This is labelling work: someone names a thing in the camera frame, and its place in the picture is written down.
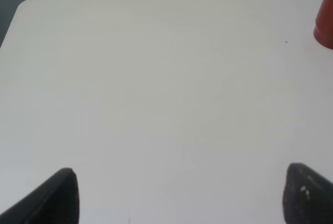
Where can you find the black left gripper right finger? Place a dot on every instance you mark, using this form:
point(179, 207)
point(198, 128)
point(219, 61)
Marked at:
point(307, 196)

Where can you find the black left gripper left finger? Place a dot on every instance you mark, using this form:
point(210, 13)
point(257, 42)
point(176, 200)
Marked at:
point(54, 201)

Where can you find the red plastic cup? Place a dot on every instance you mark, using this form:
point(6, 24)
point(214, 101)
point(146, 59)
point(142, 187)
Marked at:
point(324, 23)

